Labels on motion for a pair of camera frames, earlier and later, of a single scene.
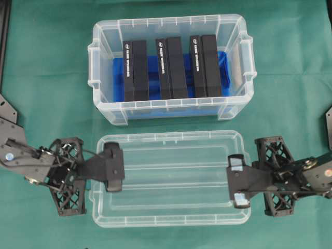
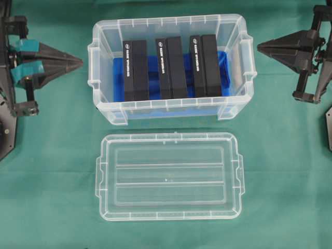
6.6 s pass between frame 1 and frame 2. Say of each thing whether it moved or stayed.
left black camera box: stayed
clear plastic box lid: moved
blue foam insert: stayed
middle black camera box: stayed
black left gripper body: moved
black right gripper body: moved
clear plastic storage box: stayed
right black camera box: stayed
